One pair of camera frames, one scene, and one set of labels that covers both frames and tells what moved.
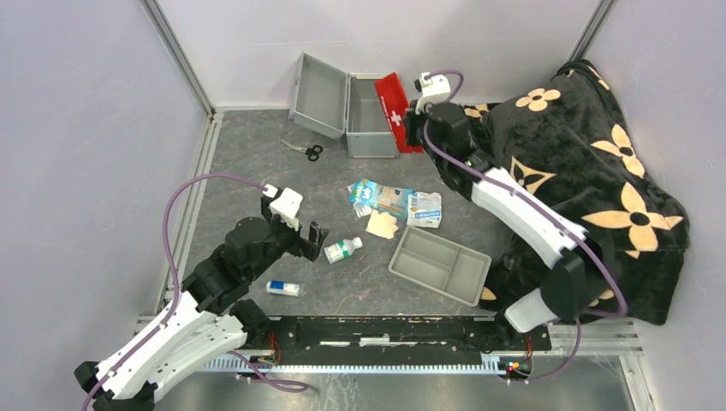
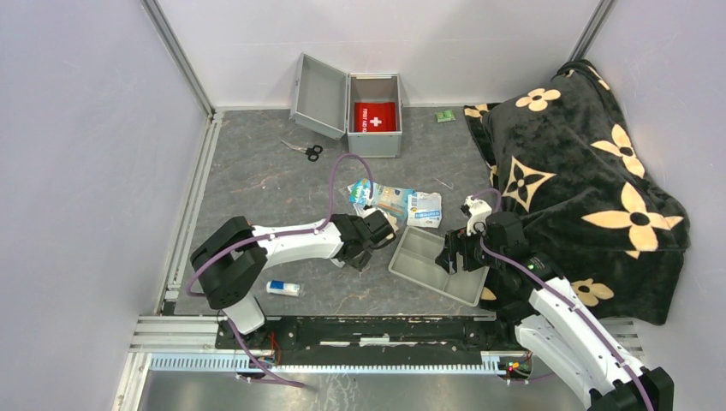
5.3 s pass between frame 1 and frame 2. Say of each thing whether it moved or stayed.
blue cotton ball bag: stayed
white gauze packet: stayed
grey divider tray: stayed
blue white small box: stayed
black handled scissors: stayed
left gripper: moved
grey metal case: stayed
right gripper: moved
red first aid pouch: moved
